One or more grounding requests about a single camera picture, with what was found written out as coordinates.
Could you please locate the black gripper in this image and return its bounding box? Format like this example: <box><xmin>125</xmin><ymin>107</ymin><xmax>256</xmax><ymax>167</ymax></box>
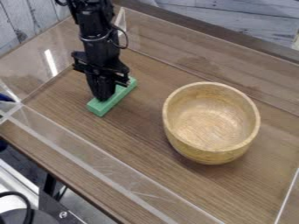
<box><xmin>71</xmin><ymin>38</ymin><xmax>130</xmax><ymax>102</ymax></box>

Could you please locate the green rectangular block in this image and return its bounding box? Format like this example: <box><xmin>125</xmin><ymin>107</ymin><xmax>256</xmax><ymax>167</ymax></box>
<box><xmin>87</xmin><ymin>77</ymin><xmax>138</xmax><ymax>117</ymax></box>

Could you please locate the light wooden bowl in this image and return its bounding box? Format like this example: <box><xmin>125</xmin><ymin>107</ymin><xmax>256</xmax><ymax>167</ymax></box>
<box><xmin>163</xmin><ymin>81</ymin><xmax>262</xmax><ymax>165</ymax></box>

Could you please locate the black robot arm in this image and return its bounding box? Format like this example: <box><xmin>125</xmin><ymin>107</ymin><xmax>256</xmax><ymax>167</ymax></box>
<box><xmin>54</xmin><ymin>0</ymin><xmax>130</xmax><ymax>102</ymax></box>

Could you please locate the black table leg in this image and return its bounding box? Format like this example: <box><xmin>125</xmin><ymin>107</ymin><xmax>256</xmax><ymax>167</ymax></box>
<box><xmin>43</xmin><ymin>174</ymin><xmax>58</xmax><ymax>196</ymax></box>

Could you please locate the clear acrylic tray wall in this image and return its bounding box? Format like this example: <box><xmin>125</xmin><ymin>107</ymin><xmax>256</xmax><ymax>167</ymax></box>
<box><xmin>0</xmin><ymin>8</ymin><xmax>299</xmax><ymax>224</ymax></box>

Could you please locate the black metal base plate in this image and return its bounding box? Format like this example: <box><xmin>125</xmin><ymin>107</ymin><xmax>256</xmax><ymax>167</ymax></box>
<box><xmin>39</xmin><ymin>192</ymin><xmax>87</xmax><ymax>224</ymax></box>

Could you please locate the black cable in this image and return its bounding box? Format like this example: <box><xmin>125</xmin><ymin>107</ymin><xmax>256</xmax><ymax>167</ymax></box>
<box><xmin>0</xmin><ymin>191</ymin><xmax>34</xmax><ymax>224</ymax></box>

